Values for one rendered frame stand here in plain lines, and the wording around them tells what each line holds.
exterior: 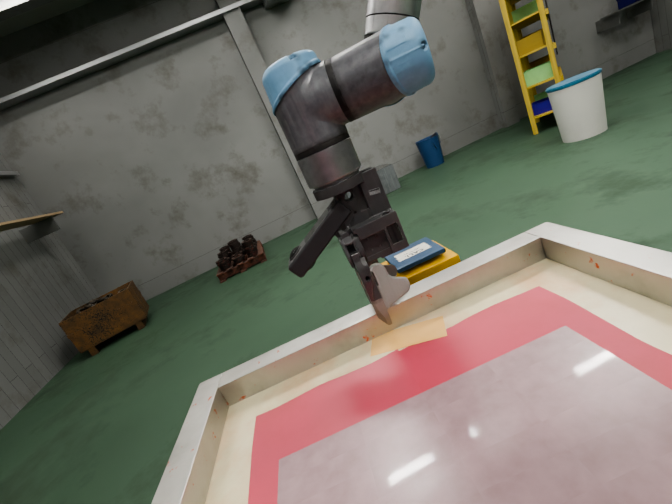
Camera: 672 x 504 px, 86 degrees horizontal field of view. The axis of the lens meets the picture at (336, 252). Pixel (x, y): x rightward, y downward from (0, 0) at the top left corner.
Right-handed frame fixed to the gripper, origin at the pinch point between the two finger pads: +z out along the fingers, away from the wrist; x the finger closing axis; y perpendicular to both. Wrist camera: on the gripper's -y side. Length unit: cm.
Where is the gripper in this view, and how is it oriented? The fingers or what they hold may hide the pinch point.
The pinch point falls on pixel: (378, 311)
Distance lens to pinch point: 54.2
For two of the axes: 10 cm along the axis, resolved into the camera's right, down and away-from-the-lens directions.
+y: 9.1, -4.2, 0.1
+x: -1.2, -2.5, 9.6
